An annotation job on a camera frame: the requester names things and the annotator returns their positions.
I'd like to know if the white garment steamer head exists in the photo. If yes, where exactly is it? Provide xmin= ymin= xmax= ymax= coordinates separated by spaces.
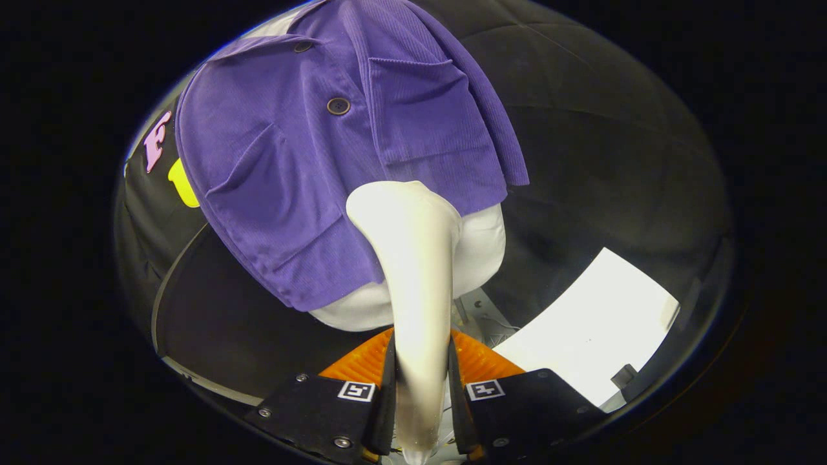
xmin=346 ymin=181 xmax=463 ymax=464

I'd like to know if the purple corduroy jacket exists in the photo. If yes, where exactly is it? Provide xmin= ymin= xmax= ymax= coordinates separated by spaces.
xmin=174 ymin=0 xmax=530 ymax=313

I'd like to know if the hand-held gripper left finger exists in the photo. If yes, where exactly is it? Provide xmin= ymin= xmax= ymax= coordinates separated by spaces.
xmin=244 ymin=328 xmax=397 ymax=462

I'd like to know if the white flat board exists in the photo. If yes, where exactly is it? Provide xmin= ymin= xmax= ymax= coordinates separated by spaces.
xmin=492 ymin=247 xmax=680 ymax=408

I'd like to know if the black backdrop cloth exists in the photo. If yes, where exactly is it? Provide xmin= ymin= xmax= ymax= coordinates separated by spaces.
xmin=115 ymin=0 xmax=737 ymax=362

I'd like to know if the grey cabinet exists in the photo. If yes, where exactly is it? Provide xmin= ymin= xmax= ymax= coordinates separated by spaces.
xmin=151 ymin=223 xmax=388 ymax=408

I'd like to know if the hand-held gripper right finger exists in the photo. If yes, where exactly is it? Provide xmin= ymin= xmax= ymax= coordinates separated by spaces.
xmin=448 ymin=329 xmax=608 ymax=460

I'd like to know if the white mannequin torso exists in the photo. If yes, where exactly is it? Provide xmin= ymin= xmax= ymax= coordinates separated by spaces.
xmin=309 ymin=203 xmax=507 ymax=333

